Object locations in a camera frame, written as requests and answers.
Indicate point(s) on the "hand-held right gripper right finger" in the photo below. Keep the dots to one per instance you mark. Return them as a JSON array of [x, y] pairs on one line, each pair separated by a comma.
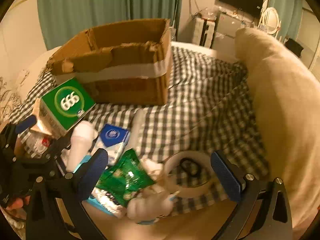
[[225, 177]]

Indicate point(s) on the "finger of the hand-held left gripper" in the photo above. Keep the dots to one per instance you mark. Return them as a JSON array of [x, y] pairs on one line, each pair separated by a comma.
[[26, 124], [60, 143]]

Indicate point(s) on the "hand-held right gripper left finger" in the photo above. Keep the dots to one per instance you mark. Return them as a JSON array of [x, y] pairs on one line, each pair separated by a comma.
[[96, 170]]

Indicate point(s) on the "white plastic bottle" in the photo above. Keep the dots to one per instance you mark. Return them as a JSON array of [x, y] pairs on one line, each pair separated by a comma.
[[80, 140]]

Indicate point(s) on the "green snack packet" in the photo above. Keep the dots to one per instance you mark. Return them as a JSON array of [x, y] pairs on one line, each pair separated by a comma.
[[125, 177]]

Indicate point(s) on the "cyan blister pack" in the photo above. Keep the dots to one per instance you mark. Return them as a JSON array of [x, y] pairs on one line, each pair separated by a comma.
[[100, 204]]

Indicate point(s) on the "blue and white box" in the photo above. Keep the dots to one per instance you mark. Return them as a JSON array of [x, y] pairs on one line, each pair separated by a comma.
[[112, 137]]

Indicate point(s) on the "beige tape roll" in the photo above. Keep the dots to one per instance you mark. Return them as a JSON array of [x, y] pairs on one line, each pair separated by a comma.
[[190, 193]]

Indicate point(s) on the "green carton box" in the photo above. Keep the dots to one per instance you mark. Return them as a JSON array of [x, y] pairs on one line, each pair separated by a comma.
[[67, 105]]

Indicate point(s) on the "white plush toy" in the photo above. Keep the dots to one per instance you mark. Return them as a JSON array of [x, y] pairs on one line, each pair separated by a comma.
[[147, 205]]

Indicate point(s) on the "brown cardboard box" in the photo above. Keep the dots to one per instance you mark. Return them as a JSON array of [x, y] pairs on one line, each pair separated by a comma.
[[125, 90]]

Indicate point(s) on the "person's left hand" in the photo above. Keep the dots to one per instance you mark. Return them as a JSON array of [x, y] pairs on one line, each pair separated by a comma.
[[16, 202]]

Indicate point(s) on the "checkered cloth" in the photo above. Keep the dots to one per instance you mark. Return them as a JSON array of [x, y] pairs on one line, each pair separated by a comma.
[[200, 105]]

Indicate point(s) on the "beige pillow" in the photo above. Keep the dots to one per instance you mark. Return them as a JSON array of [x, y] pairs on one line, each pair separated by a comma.
[[282, 105]]

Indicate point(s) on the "wide green curtain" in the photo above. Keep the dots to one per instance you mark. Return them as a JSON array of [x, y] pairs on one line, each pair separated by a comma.
[[87, 5]]

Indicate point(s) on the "black chair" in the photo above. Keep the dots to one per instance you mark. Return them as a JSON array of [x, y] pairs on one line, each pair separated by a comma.
[[295, 46]]

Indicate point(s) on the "white suitcase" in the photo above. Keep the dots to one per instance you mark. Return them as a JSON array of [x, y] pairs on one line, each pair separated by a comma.
[[200, 30]]

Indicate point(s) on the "grey cabinet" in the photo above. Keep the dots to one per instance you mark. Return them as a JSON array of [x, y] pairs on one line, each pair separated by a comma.
[[230, 25]]

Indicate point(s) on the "clear plastic bag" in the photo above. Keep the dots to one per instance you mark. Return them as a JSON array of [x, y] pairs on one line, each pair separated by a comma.
[[208, 13]]

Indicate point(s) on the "white oval mirror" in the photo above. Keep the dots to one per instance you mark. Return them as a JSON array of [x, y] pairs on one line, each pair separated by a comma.
[[270, 17]]

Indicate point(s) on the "narrow green curtain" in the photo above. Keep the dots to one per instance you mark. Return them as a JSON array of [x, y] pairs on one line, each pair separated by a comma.
[[287, 0]]

